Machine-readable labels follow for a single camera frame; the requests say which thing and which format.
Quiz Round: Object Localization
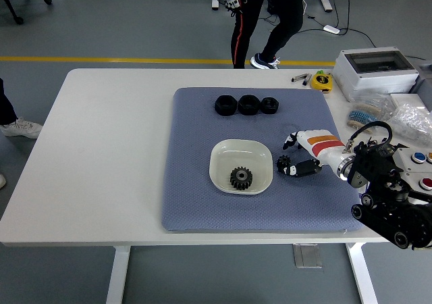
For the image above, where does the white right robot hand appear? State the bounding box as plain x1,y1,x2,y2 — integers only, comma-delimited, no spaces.
281,128,349,178

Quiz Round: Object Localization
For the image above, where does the small black gear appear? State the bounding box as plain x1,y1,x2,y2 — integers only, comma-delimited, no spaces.
277,155,292,174

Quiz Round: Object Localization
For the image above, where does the large black gear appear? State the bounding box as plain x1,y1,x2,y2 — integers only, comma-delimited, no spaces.
229,166,252,192

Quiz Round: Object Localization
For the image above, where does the small black hex nut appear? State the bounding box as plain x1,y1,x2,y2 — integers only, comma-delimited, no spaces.
261,96,280,115

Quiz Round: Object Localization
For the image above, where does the large black hex nut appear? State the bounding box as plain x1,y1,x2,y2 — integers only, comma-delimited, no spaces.
238,94,262,117
214,95,238,117

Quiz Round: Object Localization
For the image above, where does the white square shallow box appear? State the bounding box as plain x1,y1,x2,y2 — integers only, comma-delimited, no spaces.
209,138,273,196

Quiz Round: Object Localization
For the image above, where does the white flat box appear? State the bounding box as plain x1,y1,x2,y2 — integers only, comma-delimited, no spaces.
389,93,423,111

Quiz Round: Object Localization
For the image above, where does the grey button box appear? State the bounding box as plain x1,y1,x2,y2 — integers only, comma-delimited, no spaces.
393,144,432,201

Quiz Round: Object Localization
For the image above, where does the tan resistor strip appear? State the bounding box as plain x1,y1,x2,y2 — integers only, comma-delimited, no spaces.
346,119,374,135

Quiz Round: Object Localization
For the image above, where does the yellow tape measure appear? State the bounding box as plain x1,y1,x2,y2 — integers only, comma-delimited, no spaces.
310,72,333,91

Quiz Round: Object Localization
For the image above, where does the clear plastic bag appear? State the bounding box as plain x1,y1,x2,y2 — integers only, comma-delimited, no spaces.
347,92,396,122

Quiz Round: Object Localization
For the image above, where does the blue-grey padded mat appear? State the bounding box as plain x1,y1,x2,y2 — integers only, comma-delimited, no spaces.
161,86,367,233

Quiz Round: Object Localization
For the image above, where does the clear bag of screws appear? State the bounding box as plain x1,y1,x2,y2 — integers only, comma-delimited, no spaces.
386,103,432,147

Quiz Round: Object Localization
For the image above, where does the metal floor plate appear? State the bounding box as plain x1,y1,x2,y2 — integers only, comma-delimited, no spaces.
292,243,323,269

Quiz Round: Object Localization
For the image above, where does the grey metal case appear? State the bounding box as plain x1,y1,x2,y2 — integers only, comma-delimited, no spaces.
412,62,432,114

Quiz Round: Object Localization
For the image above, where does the person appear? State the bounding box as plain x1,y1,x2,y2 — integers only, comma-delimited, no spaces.
230,0,304,70
0,77,44,189

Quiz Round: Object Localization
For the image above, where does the white table leg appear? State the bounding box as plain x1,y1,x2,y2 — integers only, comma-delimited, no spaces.
345,243,379,304
105,245,131,304

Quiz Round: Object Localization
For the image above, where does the black office chair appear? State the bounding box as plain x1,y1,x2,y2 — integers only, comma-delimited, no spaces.
0,0,53,26

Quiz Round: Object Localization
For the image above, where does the grey electrical enclosure box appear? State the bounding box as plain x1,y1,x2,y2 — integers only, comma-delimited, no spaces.
333,46,421,102

